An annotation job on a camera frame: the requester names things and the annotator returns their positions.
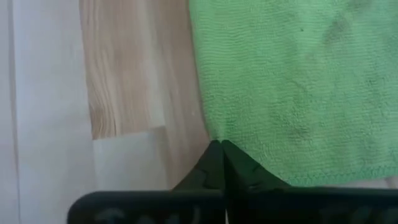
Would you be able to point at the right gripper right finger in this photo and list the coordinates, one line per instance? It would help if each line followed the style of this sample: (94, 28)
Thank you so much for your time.
(264, 205)

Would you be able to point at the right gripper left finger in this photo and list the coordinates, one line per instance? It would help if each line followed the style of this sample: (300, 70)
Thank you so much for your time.
(186, 205)

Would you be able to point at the green microfiber towel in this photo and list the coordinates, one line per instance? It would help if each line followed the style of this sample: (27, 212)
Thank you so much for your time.
(295, 77)

